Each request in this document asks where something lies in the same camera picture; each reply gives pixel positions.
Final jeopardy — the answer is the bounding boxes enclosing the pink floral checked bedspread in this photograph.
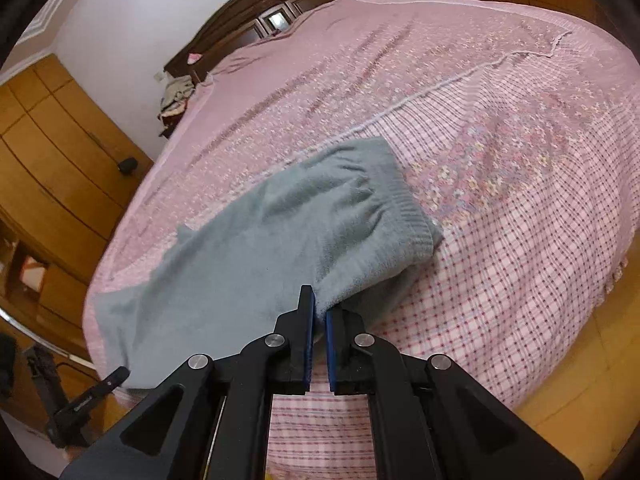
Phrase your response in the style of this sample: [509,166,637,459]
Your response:
[82,0,638,480]

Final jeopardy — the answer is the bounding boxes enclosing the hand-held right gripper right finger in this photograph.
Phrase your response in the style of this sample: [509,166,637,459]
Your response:
[325,308,583,480]

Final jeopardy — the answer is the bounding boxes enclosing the wooden shelf unit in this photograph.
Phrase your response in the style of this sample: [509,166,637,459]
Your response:
[0,210,93,356]

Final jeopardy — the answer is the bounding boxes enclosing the grey-blue fleece pants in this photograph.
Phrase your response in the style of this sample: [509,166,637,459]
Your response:
[92,136,445,391]

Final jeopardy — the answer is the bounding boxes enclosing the light wooden wardrobe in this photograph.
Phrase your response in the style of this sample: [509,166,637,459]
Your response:
[0,55,155,286]

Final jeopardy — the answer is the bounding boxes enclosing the dark wooden headboard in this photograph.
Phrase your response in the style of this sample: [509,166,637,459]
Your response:
[164,0,391,86]

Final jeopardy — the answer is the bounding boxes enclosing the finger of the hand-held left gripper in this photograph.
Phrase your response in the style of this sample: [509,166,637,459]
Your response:
[95,366,131,396]

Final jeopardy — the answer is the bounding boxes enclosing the pile of clothes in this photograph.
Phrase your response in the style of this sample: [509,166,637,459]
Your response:
[159,74,197,122]

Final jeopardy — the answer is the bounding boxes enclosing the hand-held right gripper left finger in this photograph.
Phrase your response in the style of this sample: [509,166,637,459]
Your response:
[60,285,317,480]

